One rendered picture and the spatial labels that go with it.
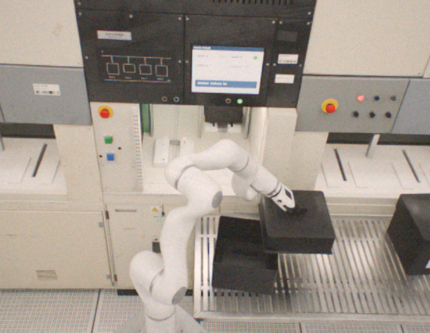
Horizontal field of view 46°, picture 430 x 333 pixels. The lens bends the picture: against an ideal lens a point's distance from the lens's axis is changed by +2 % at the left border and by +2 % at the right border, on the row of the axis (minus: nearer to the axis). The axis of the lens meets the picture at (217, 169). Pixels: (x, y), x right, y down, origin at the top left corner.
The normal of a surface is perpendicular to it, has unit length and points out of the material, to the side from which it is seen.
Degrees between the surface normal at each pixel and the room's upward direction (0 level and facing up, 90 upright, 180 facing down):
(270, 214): 0
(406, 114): 90
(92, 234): 90
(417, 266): 90
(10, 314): 0
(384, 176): 0
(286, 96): 90
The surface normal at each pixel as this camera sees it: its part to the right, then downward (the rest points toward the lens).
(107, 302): 0.05, -0.75
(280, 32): 0.02, 0.66
